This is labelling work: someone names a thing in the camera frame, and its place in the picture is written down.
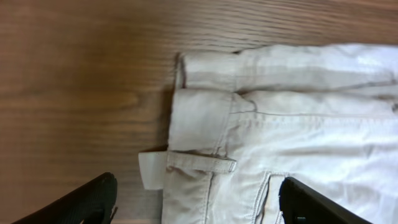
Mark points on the beige khaki shorts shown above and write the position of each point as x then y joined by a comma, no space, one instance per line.
242,123

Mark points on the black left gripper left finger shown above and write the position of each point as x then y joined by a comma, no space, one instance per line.
92,203

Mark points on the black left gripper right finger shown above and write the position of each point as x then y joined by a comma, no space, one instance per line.
300,204

